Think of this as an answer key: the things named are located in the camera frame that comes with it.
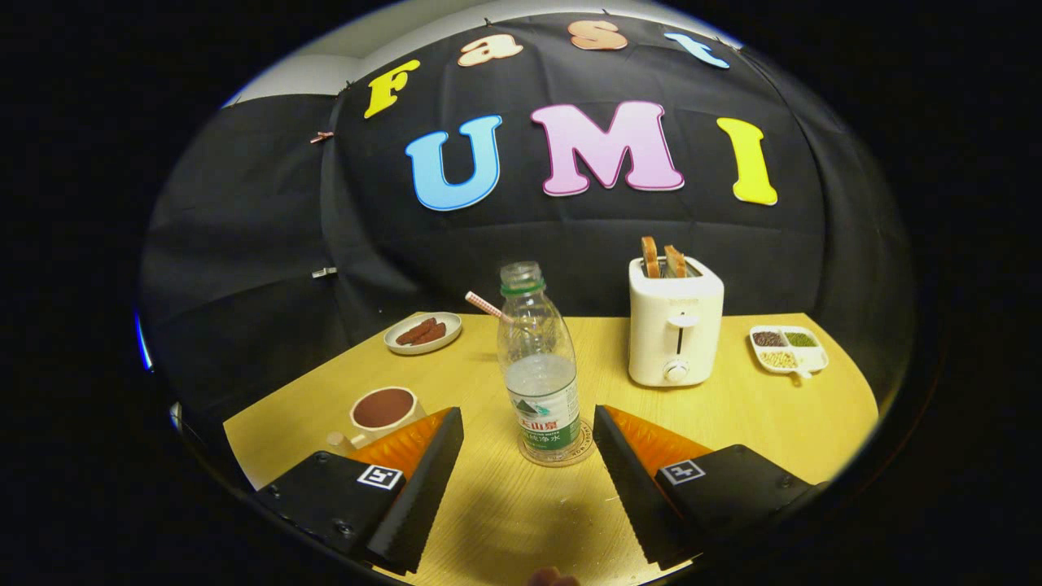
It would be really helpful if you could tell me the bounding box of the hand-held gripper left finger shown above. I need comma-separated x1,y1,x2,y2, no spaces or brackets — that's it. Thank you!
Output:
252,407,465,575

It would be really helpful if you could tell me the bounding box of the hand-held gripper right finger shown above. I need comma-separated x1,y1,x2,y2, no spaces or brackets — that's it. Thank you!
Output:
593,405,827,571

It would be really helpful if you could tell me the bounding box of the round cork coaster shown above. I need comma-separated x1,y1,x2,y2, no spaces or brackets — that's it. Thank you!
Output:
518,417,595,468

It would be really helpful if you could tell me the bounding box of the cream cup with wooden handle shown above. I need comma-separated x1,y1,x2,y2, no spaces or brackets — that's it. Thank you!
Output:
326,387,427,455

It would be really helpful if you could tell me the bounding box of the clear plastic juice bottle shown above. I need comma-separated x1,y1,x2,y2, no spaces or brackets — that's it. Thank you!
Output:
498,261,582,466

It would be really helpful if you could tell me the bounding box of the wooden table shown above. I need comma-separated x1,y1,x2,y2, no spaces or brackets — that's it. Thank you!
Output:
222,312,880,586

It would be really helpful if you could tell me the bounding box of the oval white plate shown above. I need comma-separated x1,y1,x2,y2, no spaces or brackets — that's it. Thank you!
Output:
383,312,463,356

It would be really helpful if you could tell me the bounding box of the cream toaster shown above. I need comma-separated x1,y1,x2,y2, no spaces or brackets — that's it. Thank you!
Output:
628,255,725,387

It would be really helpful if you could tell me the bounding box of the striped paper straw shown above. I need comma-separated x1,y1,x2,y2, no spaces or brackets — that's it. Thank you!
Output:
465,291,514,324

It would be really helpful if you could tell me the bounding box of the white divided bean dish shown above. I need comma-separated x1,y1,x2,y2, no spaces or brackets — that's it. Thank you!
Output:
749,325,830,379

